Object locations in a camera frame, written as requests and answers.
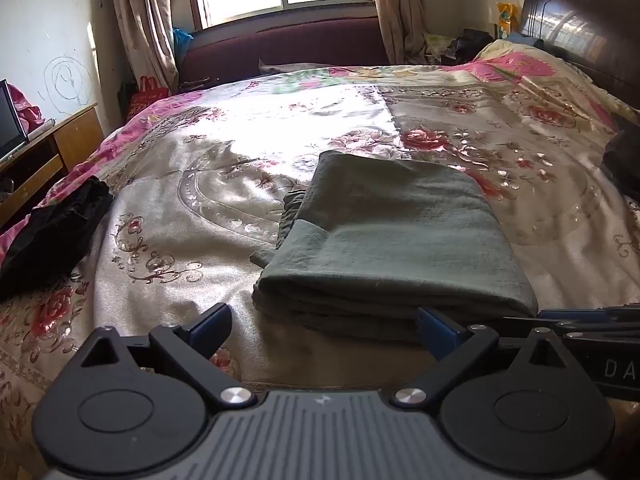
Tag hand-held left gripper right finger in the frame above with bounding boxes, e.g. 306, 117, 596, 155
392, 306, 577, 409

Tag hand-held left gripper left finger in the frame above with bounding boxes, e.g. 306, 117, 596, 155
80, 303, 257, 408

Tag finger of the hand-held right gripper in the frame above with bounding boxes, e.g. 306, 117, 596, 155
502, 316, 640, 338
537, 305, 640, 322

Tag grey-green pants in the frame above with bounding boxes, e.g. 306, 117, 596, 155
250, 151, 539, 345

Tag floral satin bedspread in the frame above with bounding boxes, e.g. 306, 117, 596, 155
0, 40, 640, 466

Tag dark cloth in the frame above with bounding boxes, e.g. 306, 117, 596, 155
600, 130, 640, 196

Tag black cloth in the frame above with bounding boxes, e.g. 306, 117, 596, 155
0, 176, 115, 301

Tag wooden cabinet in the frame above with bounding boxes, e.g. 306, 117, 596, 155
0, 103, 106, 231

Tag red bag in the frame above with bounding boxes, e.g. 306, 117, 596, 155
126, 76, 171, 121

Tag pink cloth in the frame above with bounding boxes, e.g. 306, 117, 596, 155
7, 84, 46, 133

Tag dark wooden headboard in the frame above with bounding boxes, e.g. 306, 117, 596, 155
520, 0, 640, 111

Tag maroon sofa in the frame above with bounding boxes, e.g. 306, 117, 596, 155
177, 16, 388, 92

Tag blue plastic bag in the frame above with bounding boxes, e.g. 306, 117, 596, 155
172, 27, 193, 58

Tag black monitor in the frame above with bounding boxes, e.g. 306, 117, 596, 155
0, 79, 28, 161

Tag dark clothes pile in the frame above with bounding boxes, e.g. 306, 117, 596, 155
447, 29, 493, 65

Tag yellow toy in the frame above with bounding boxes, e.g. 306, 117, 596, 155
496, 2, 518, 40

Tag beige patterned curtain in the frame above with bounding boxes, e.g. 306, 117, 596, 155
367, 0, 428, 66
107, 0, 180, 95

